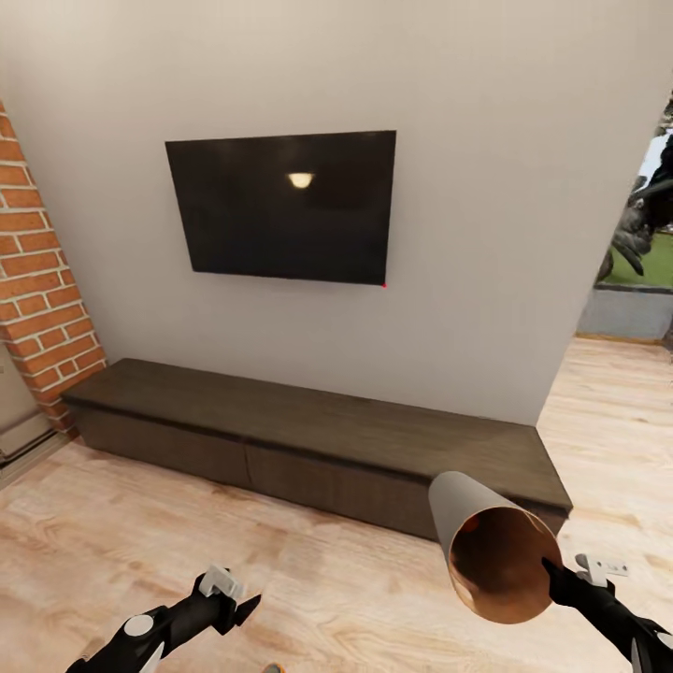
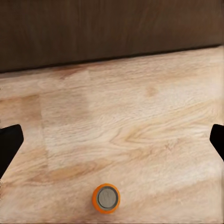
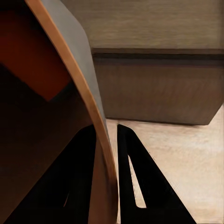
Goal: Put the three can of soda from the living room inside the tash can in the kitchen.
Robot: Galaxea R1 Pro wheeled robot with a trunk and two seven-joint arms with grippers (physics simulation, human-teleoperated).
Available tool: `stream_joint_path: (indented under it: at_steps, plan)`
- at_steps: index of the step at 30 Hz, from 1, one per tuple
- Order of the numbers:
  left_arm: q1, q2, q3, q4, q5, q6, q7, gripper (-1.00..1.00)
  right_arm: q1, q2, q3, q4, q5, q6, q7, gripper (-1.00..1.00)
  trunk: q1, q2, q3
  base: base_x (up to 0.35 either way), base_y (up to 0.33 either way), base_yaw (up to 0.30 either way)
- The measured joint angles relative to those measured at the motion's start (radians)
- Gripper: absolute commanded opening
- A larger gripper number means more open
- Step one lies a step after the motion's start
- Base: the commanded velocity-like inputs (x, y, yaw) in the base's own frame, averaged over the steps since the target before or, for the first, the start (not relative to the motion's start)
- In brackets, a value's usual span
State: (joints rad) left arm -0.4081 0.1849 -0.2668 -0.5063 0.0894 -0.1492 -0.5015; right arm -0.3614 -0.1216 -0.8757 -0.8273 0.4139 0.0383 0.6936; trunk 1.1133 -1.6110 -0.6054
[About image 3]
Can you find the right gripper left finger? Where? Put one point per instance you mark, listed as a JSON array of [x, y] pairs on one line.
[[62, 194]]

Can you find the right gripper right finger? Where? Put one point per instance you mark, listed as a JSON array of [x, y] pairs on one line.
[[163, 204]]

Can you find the trash can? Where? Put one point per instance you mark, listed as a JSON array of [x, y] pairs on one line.
[[34, 132]]

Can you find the cabinet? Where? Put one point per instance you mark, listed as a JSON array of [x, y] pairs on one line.
[[156, 60]]

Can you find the can of soda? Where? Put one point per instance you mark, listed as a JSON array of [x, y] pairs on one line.
[[28, 53]]

